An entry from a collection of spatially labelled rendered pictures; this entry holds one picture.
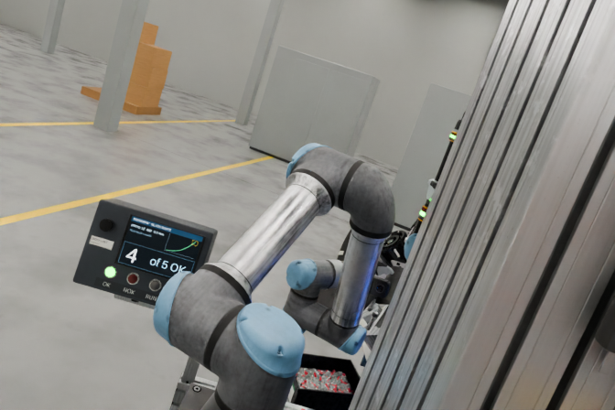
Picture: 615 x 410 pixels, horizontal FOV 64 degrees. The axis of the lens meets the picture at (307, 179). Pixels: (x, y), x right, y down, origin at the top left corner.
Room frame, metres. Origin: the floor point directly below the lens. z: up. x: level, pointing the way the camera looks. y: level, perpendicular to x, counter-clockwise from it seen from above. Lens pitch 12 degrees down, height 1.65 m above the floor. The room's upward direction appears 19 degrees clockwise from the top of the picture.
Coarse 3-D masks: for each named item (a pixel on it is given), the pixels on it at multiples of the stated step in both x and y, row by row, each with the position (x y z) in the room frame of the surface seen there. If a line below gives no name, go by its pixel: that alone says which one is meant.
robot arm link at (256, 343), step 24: (240, 312) 0.72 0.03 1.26; (264, 312) 0.73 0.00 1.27; (216, 336) 0.69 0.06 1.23; (240, 336) 0.67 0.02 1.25; (264, 336) 0.67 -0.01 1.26; (288, 336) 0.70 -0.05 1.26; (216, 360) 0.68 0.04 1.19; (240, 360) 0.66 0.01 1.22; (264, 360) 0.65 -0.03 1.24; (288, 360) 0.67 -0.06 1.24; (240, 384) 0.66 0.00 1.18; (264, 384) 0.66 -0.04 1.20; (288, 384) 0.68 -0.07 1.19; (240, 408) 0.65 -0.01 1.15; (264, 408) 0.66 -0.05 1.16
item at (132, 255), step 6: (126, 246) 0.99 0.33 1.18; (132, 246) 0.99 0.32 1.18; (138, 246) 1.00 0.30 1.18; (144, 246) 1.00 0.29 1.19; (126, 252) 0.99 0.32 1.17; (132, 252) 0.99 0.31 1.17; (138, 252) 0.99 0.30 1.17; (144, 252) 1.00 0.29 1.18; (120, 258) 0.99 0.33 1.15; (126, 258) 0.99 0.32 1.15; (132, 258) 0.99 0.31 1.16; (138, 258) 0.99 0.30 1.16; (126, 264) 0.98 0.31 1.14; (132, 264) 0.99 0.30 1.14; (138, 264) 0.99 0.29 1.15
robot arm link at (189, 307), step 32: (320, 160) 1.03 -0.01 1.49; (352, 160) 1.04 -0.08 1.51; (288, 192) 0.97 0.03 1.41; (320, 192) 0.98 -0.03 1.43; (256, 224) 0.90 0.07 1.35; (288, 224) 0.91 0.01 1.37; (224, 256) 0.84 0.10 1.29; (256, 256) 0.84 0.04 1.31; (192, 288) 0.75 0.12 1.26; (224, 288) 0.76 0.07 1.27; (160, 320) 0.73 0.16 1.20; (192, 320) 0.71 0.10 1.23; (192, 352) 0.70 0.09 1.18
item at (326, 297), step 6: (330, 288) 1.50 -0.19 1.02; (336, 288) 1.50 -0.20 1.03; (318, 294) 1.50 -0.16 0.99; (324, 294) 1.49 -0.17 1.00; (330, 294) 1.49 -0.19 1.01; (318, 300) 1.48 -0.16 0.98; (324, 300) 1.48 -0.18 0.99; (330, 300) 1.47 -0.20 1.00; (366, 300) 1.46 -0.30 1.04; (330, 306) 1.45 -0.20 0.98; (366, 306) 1.45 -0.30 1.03
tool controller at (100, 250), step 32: (96, 224) 1.00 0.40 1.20; (128, 224) 1.00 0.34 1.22; (160, 224) 1.01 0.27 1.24; (192, 224) 1.07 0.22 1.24; (96, 256) 0.98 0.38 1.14; (160, 256) 1.00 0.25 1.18; (192, 256) 1.01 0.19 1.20; (96, 288) 0.97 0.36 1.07; (128, 288) 0.97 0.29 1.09; (160, 288) 0.98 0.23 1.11
